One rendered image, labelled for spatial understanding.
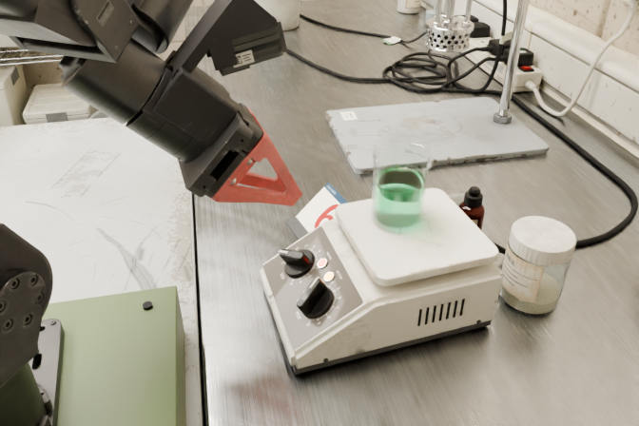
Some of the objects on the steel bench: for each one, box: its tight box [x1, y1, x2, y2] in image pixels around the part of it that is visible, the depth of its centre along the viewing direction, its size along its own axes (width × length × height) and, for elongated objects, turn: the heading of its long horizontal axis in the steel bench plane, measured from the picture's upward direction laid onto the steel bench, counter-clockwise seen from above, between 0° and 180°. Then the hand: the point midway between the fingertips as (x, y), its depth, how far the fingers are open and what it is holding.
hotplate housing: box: [260, 219, 504, 375], centre depth 56 cm, size 22×13×8 cm, turn 108°
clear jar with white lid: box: [499, 216, 576, 316], centre depth 56 cm, size 6×6×8 cm
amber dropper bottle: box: [458, 186, 485, 231], centre depth 65 cm, size 3×3×7 cm
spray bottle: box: [424, 0, 442, 25], centre depth 138 cm, size 4×4×11 cm
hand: (286, 188), depth 50 cm, fingers closed
